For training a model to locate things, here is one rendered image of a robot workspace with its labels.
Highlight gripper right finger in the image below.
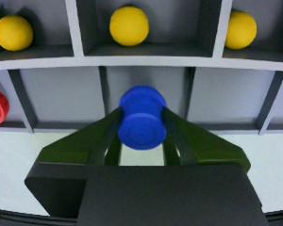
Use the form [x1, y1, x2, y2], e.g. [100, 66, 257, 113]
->
[162, 106, 251, 173]

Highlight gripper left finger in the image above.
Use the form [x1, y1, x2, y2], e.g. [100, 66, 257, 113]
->
[33, 106, 123, 166]

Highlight yellow ball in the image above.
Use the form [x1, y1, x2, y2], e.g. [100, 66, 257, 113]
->
[224, 10, 257, 49]
[109, 5, 149, 46]
[0, 14, 33, 51]

